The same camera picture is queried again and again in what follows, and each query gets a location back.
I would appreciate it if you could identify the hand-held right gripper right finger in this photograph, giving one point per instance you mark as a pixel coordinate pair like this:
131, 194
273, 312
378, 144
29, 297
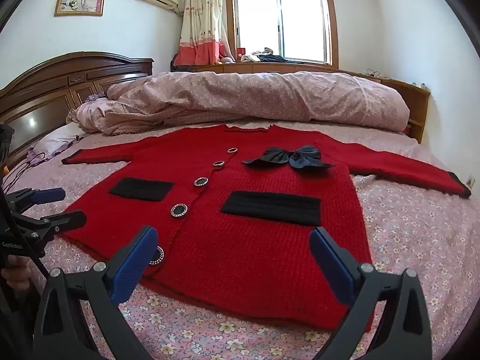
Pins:
330, 258

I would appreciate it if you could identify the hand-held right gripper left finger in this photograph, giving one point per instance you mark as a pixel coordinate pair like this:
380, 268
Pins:
138, 255

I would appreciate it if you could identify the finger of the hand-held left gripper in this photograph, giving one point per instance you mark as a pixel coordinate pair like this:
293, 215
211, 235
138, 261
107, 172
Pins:
67, 221
48, 195

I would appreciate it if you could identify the red knitted cardigan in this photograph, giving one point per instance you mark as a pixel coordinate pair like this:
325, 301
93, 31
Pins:
262, 262

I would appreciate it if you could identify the person's left hand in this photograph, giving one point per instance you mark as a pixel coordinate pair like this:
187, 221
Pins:
15, 273

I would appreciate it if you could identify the white and purple pillow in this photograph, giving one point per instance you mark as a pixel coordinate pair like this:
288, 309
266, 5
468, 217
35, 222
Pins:
56, 140

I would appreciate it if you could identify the pink floral bed sheet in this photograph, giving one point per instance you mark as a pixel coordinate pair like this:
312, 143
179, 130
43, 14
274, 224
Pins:
412, 240

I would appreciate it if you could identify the dark wooden headboard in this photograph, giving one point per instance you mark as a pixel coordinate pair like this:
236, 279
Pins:
56, 86

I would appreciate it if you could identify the wooden windowsill cabinet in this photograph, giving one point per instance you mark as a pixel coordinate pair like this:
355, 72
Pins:
420, 99

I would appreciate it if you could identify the pink floral duvet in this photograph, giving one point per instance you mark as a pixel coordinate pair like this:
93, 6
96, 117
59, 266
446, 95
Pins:
243, 93

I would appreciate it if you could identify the cream and red curtain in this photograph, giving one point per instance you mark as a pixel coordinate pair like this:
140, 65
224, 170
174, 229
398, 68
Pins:
200, 26

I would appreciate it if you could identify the wooden framed window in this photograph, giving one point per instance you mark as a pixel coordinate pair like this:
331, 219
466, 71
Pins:
281, 22

